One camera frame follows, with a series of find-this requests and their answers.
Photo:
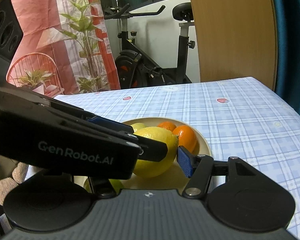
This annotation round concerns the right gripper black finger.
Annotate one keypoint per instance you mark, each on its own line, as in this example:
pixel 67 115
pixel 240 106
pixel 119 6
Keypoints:
pixel 235 193

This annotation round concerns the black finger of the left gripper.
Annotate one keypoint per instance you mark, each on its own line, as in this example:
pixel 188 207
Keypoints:
pixel 153 150

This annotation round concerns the large yellow lemon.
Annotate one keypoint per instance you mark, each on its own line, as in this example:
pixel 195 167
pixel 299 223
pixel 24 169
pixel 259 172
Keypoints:
pixel 150 169

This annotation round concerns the beige gloved hand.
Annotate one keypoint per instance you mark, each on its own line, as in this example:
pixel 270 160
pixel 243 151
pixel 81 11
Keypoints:
pixel 8 184

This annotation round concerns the small yellow lemon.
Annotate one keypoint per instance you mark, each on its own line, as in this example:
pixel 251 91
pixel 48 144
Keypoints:
pixel 137 126

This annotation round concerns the orange tangerine back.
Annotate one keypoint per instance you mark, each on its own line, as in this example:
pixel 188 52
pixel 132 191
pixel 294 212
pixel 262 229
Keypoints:
pixel 167 125

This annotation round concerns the orange tangerine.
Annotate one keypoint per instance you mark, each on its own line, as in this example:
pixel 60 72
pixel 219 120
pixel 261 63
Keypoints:
pixel 186 136
pixel 167 125

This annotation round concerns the beige round plate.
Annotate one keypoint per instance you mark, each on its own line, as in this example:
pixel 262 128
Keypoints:
pixel 174 177

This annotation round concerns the orange tangerine front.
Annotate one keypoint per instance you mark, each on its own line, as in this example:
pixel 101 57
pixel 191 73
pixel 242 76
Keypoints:
pixel 186 136

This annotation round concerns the green fruit under gripper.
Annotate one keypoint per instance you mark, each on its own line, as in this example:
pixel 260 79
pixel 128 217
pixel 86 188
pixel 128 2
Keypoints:
pixel 117 185

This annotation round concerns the blue plaid tablecloth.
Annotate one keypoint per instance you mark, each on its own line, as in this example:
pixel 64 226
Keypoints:
pixel 238 117

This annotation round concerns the black exercise bike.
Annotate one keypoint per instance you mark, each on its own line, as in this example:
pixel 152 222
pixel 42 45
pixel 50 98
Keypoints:
pixel 135 68

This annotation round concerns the pink printed backdrop cloth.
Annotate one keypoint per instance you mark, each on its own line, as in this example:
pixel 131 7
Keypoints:
pixel 65 48

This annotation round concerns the wooden door panel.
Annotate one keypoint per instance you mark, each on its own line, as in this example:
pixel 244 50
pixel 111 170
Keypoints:
pixel 236 38

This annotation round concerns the teal blue curtain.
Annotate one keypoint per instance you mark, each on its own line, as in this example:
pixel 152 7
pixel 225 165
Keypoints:
pixel 287 15

